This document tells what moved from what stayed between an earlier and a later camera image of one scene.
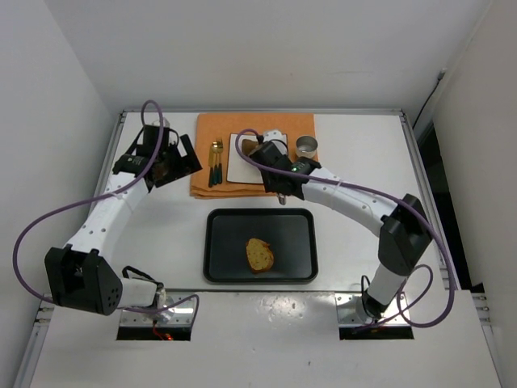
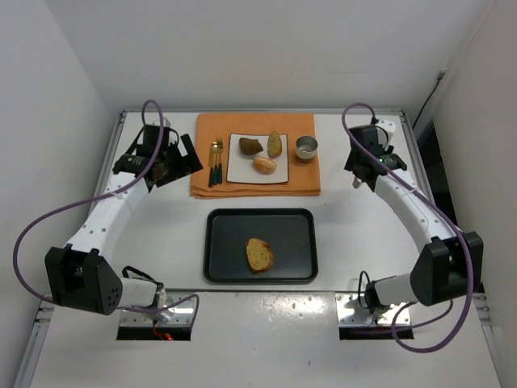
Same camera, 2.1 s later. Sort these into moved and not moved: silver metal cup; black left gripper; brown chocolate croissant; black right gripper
Moved: black right gripper
Not moved: black left gripper; silver metal cup; brown chocolate croissant
